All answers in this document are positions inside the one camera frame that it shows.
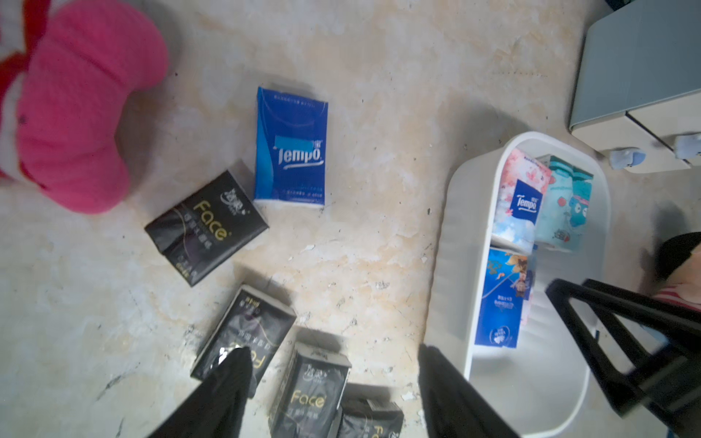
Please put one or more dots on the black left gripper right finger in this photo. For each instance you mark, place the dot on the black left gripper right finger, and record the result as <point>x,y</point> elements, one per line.
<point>452,406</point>

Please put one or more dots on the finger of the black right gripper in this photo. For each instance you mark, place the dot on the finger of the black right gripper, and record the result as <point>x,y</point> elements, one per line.
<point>661,340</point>

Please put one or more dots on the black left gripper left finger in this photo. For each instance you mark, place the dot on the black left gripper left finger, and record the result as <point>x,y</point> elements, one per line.
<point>216,408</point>

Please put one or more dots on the white plastic storage box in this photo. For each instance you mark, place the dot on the white plastic storage box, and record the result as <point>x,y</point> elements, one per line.
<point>538,387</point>

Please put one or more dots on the blue floral tissue pack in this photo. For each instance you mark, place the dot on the blue floral tissue pack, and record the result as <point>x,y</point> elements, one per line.
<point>507,286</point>

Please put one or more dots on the teal cartoon tissue pack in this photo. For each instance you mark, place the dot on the teal cartoon tissue pack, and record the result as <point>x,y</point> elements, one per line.
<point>563,215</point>

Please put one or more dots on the pink Tempo tissue pack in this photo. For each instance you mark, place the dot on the pink Tempo tissue pack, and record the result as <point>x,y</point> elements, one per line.
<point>522,187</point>

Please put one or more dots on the black Face tissue pack right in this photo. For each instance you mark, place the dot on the black Face tissue pack right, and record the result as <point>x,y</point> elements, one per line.
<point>310,393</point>

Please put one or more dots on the black face tissue pack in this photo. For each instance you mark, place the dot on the black face tissue pack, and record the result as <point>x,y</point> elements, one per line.
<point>204,230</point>
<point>363,418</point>
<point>252,320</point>
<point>310,393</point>

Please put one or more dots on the black Face tissue pack bottom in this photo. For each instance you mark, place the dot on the black Face tissue pack bottom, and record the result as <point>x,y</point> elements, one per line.
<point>363,418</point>

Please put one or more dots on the black Face tissue pack middle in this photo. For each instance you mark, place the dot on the black Face tissue pack middle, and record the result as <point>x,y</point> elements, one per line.
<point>252,320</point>

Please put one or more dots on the black Face tissue pack upper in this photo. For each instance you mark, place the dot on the black Face tissue pack upper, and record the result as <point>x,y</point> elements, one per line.
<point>204,230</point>

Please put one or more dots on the dark blue Tempo tissue pack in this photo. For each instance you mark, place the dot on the dark blue Tempo tissue pack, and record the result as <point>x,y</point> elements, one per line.
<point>291,148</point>

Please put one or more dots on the pale blue mini drawer chest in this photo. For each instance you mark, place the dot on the pale blue mini drawer chest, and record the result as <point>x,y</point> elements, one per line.
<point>637,98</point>

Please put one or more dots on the pink white striped plush toy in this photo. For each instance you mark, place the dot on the pink white striped plush toy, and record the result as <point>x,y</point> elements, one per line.
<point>67,70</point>

